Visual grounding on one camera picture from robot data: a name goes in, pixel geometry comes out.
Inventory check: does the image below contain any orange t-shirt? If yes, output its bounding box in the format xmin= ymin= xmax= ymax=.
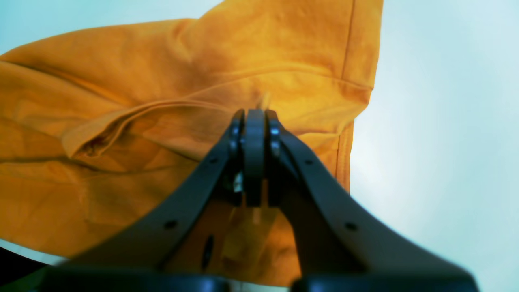
xmin=0 ymin=0 xmax=384 ymax=287

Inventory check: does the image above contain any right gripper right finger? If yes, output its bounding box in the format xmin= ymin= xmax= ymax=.
xmin=245 ymin=109 xmax=467 ymax=280

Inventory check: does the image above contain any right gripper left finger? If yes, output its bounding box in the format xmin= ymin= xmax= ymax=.
xmin=61 ymin=109 xmax=245 ymax=271

